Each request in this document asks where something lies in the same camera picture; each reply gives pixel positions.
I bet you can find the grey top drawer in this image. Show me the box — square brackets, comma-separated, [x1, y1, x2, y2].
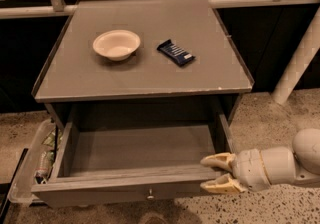
[32, 97, 232, 207]

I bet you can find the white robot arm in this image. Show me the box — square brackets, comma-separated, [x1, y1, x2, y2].
[200, 10, 320, 194]

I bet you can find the dark blue snack bar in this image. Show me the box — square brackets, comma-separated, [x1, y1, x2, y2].
[157, 39, 195, 67]

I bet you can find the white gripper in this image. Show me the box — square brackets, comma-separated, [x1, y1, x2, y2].
[200, 149, 271, 194]

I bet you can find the grey drawer cabinet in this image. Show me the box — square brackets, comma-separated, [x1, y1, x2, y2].
[33, 1, 253, 126]

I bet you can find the clear plastic bin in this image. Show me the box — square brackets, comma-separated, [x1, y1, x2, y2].
[8, 119, 56, 206]

